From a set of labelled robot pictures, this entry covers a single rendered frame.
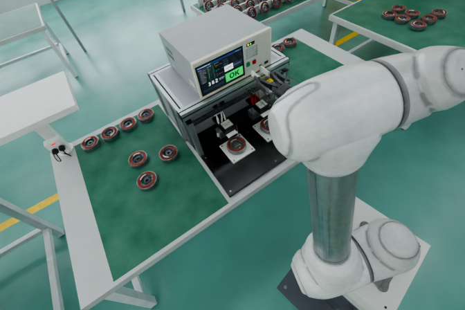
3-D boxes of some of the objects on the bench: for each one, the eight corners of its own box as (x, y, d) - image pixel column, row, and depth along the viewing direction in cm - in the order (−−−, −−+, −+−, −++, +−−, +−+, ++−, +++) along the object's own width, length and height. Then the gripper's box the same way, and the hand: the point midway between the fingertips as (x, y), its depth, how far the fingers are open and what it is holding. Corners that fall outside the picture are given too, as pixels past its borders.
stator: (166, 146, 152) (165, 142, 149) (182, 150, 148) (180, 147, 145) (157, 160, 146) (154, 157, 143) (173, 165, 142) (171, 162, 139)
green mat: (391, 91, 160) (391, 90, 160) (324, 137, 143) (324, 137, 143) (293, 37, 213) (293, 37, 213) (235, 65, 196) (235, 65, 196)
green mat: (228, 203, 124) (228, 203, 124) (113, 281, 107) (113, 281, 107) (158, 104, 178) (158, 104, 177) (74, 146, 161) (74, 146, 160)
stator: (250, 149, 139) (250, 144, 137) (234, 158, 136) (233, 155, 133) (239, 136, 146) (239, 133, 143) (223, 146, 143) (222, 142, 140)
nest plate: (254, 150, 140) (254, 149, 139) (233, 164, 136) (233, 162, 135) (240, 134, 148) (239, 133, 147) (219, 147, 144) (219, 145, 143)
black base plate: (320, 136, 144) (320, 134, 142) (230, 198, 126) (229, 196, 124) (268, 95, 170) (268, 93, 168) (188, 141, 153) (187, 139, 151)
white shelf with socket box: (120, 158, 150) (75, 104, 115) (59, 191, 140) (-12, 143, 105) (106, 124, 170) (63, 70, 135) (51, 151, 160) (-11, 100, 124)
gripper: (272, 110, 107) (241, 84, 120) (302, 92, 112) (270, 68, 125) (272, 97, 101) (240, 71, 114) (304, 79, 106) (270, 56, 119)
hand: (259, 73), depth 118 cm, fingers open, 5 cm apart
